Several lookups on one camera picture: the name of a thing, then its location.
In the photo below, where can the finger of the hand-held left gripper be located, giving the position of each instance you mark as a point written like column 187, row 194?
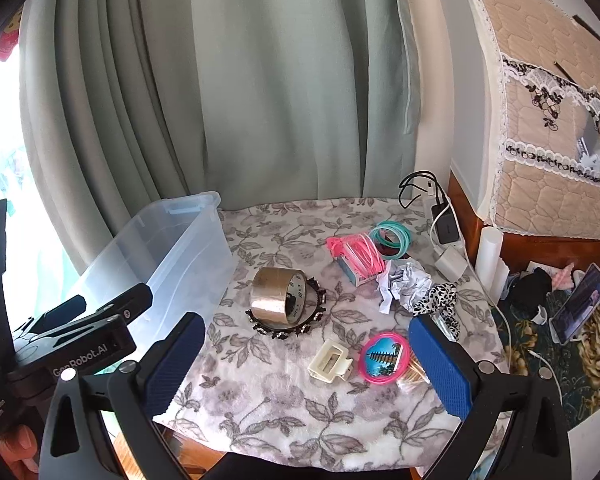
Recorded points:
column 65, row 308
column 127, row 300

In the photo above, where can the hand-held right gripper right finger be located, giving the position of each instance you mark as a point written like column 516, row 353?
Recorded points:
column 440, row 365

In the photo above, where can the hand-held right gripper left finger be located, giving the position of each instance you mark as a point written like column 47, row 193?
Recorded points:
column 175, row 360

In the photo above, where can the clear plastic container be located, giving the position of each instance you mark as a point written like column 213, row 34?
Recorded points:
column 180, row 260

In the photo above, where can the leopard print scrunchie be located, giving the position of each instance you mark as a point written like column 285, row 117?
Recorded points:
column 437, row 295

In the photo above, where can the white paper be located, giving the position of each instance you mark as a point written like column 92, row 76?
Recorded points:
column 405, row 285

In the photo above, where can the black studded headband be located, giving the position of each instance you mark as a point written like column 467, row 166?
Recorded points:
column 280, row 334

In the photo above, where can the brown packing tape roll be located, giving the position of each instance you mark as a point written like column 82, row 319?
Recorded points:
column 270, row 292

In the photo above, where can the set of teal bangles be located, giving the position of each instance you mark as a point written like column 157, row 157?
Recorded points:
column 404, row 249

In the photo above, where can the bundle of pink bangles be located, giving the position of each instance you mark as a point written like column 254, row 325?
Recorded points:
column 361, row 256

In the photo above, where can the person's left hand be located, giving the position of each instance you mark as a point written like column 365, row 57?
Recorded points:
column 20, row 447

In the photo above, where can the pack of toothpicks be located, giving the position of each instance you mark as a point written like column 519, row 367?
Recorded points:
column 415, row 376

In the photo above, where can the pink round picture mirror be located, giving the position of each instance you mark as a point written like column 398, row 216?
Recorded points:
column 382, row 357

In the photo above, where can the white charger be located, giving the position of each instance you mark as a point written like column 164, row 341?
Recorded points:
column 450, row 260

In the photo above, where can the white cylinder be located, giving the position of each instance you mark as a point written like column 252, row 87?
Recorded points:
column 489, row 260

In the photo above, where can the black cloth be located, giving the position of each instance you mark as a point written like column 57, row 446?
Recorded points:
column 530, row 287

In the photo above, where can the cream hair claw clip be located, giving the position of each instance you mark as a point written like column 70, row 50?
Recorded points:
column 320, row 360

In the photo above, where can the grey floral blanket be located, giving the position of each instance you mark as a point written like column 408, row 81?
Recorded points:
column 290, row 410

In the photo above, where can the small blue white box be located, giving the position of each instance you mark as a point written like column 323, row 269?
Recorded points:
column 352, row 275

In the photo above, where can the black charger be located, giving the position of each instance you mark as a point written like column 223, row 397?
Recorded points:
column 447, row 227

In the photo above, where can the wooden cabinet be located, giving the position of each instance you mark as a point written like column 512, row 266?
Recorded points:
column 530, row 251

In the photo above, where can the smartphone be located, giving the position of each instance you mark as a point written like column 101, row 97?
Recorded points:
column 580, row 305

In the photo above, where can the dark floral bedspread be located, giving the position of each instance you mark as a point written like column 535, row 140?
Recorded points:
column 595, row 370

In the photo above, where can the beige quilted lace cover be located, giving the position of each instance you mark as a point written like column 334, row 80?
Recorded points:
column 540, row 195

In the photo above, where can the grey-green curtain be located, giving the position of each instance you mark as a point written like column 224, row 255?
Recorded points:
column 230, row 85

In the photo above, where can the white standing air conditioner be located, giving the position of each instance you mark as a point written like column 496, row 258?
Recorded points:
column 467, row 110

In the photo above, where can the red window decoration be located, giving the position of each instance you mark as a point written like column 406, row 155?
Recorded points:
column 5, row 45

